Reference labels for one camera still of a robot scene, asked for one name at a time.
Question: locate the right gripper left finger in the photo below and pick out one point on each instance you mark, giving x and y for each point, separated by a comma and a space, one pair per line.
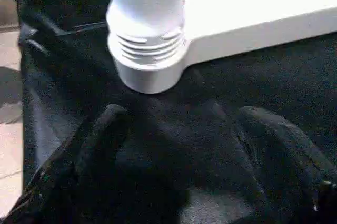
79, 176

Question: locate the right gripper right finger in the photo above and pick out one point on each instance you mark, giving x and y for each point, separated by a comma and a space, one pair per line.
289, 161

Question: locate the white plastic table top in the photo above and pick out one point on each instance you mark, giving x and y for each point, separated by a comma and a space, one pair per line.
253, 19

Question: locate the white plastic table leg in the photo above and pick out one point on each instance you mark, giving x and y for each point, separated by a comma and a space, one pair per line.
147, 13

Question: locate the black work mat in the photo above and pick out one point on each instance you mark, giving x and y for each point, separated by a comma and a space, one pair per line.
237, 108

